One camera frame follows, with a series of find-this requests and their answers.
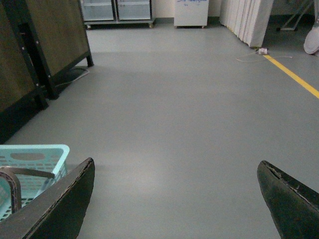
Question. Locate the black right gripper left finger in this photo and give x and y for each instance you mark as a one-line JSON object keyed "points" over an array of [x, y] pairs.
{"points": [[58, 212]]}

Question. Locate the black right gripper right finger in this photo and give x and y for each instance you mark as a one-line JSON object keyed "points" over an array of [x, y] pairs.
{"points": [[294, 207]]}

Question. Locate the light blue plastic basket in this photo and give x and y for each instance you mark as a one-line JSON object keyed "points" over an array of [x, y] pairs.
{"points": [[49, 158]]}

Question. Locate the brown basket handle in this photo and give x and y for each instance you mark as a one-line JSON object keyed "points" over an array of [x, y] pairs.
{"points": [[9, 175]]}

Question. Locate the dark wooden display stand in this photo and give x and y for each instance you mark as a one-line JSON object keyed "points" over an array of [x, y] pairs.
{"points": [[40, 40]]}

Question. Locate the white folding partition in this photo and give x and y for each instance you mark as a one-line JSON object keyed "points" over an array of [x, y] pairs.
{"points": [[247, 19]]}

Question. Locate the glass door cabinet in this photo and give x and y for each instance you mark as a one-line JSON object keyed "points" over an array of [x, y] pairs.
{"points": [[102, 12]]}

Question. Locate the white chest freezer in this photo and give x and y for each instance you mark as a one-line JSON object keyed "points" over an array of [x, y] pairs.
{"points": [[191, 13]]}

